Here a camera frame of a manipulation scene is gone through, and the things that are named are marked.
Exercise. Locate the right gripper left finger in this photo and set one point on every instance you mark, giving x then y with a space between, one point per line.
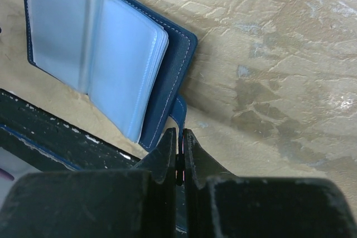
135 202

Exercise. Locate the navy blue card holder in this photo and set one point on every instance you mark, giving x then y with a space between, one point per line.
129 60

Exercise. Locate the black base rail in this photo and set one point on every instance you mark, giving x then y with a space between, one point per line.
50 144

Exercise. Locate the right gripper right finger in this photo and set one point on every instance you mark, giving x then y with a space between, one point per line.
221 204

